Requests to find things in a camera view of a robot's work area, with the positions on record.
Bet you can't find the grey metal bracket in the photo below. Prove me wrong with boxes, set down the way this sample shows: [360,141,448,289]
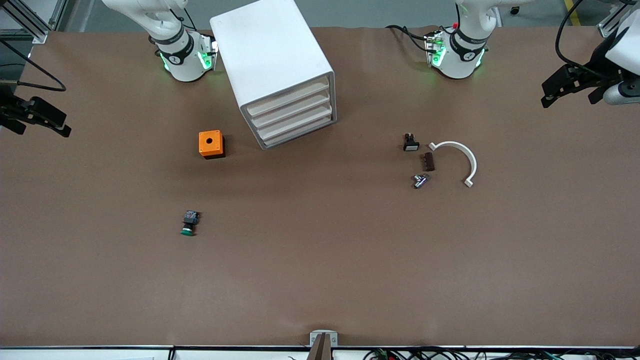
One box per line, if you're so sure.
[309,330,339,348]

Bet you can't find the aluminium frame extrusion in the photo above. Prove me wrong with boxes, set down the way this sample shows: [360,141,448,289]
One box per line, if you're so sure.
[597,0,640,38]
[0,0,68,45]

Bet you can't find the brown table mat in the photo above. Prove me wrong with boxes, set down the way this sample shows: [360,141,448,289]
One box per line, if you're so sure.
[0,25,640,348]

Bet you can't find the black base power cable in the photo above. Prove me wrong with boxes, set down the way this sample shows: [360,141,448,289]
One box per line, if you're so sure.
[385,24,432,53]

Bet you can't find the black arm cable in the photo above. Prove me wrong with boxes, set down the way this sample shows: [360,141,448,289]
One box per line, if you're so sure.
[554,0,603,78]
[0,37,67,93]

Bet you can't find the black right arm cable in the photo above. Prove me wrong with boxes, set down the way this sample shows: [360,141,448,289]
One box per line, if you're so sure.
[0,37,67,93]

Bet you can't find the green push button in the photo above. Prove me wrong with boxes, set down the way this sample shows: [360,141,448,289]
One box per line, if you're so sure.
[180,210,202,237]

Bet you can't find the white table edge rail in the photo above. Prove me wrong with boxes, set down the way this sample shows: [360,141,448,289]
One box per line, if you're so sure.
[0,345,640,360]

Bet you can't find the white curved plastic arc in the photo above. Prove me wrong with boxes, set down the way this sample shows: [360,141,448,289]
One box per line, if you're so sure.
[428,141,478,188]

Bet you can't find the orange box with hole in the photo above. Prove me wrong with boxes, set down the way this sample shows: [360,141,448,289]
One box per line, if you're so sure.
[198,129,226,160]

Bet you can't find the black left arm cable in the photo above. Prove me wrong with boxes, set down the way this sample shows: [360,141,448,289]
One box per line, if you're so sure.
[554,0,603,78]

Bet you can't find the black cable bundle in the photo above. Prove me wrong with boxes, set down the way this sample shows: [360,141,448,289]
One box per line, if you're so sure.
[362,346,640,360]

